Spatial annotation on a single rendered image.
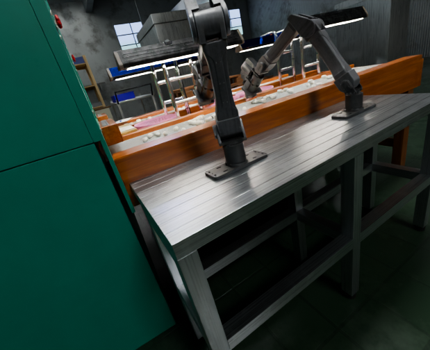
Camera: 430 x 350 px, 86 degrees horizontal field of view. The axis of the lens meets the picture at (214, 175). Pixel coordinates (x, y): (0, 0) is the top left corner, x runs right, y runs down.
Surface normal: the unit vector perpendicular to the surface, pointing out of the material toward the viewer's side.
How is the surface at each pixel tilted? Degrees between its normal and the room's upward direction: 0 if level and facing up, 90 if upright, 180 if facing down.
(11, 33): 90
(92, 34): 90
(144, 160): 90
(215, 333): 90
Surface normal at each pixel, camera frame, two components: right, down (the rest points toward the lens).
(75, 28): 0.50, 0.25
